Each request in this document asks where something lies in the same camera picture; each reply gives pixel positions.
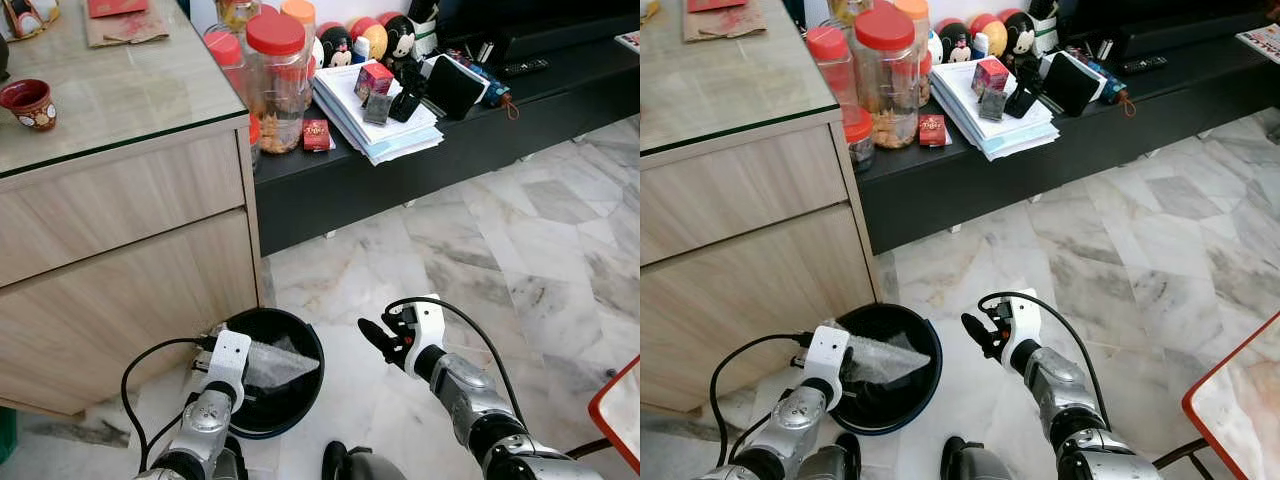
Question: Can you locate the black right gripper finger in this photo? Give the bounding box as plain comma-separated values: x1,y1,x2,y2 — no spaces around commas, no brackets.
961,312,1005,360
357,317,404,364

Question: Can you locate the clear bubble wrap trash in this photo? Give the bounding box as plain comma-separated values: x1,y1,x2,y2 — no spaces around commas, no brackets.
849,332,937,387
239,337,320,392

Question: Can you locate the black round rubbish bin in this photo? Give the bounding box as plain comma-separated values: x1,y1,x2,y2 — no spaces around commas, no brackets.
199,307,327,440
824,302,944,437

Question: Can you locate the light wooden cabinet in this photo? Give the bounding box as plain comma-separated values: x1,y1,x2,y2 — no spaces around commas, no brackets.
640,0,883,417
0,0,269,419

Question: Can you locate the robot left leg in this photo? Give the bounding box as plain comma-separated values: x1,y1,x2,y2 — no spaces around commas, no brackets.
795,431,862,480
215,434,250,480

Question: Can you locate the black TV console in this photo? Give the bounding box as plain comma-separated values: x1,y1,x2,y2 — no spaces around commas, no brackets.
858,28,1280,257
253,35,641,257

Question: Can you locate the stack of white papers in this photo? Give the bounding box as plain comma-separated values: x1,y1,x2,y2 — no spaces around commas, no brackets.
929,57,1062,164
312,60,445,167

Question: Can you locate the small black case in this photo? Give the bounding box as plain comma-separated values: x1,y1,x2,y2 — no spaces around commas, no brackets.
389,87,427,124
1004,84,1042,120

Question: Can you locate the small pink red box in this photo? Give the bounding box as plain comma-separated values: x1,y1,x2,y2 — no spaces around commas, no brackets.
354,61,395,102
971,57,1012,99

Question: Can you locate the black flat wallet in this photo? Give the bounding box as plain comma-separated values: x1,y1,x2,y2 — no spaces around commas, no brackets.
424,54,489,122
1039,49,1104,119

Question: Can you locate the large red lid snack jar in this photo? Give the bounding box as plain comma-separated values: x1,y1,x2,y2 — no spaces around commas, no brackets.
244,11,310,155
852,7,919,152

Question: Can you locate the black Mickey Mouse figurine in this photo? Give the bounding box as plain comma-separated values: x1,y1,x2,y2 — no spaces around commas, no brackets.
384,13,420,72
936,19,972,64
317,21,352,70
1002,11,1037,62

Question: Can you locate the yellow red round toy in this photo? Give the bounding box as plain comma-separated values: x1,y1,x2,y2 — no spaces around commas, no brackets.
349,15,389,63
969,12,1010,60

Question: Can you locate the slim red lid jar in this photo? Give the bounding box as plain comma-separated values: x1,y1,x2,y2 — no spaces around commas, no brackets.
204,29,248,99
805,25,854,109

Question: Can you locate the white pen holder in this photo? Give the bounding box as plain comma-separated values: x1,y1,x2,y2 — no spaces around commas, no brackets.
407,5,442,60
1027,3,1062,57

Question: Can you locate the dark red patterned mug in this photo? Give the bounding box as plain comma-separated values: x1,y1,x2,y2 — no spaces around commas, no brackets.
0,79,59,133

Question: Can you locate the orange lid jar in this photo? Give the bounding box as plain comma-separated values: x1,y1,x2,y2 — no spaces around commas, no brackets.
893,0,932,107
281,0,318,59

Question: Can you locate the brown paper envelope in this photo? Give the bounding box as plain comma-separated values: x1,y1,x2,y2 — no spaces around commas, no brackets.
682,0,770,44
84,0,172,49

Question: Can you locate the black flat screen TV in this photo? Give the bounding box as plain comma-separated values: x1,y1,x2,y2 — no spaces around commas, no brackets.
1054,0,1280,60
434,0,641,64

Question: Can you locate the colourful small ornament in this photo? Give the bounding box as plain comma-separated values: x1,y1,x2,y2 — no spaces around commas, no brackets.
0,0,62,42

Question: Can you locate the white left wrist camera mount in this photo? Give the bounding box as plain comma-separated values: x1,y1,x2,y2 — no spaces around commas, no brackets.
802,324,852,412
204,329,254,407

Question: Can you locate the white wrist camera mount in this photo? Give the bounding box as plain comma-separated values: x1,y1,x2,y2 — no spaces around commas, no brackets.
405,294,449,377
1003,289,1045,372
204,329,254,407
802,324,852,412

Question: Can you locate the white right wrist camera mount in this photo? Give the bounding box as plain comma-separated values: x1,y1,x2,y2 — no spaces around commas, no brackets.
1003,289,1045,372
405,294,449,377

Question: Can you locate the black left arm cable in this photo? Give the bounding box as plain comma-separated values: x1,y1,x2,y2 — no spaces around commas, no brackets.
121,336,217,474
709,332,812,473

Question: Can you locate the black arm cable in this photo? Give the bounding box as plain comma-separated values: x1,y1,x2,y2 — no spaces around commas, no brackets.
709,332,812,473
121,336,217,474
977,290,1117,432
384,295,528,432

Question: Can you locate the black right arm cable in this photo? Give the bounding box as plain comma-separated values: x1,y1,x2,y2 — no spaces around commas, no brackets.
977,290,1117,432
384,295,528,432

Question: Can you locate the blue pouch with orange cord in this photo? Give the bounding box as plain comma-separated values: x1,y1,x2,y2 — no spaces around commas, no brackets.
477,61,522,122
1089,59,1137,117

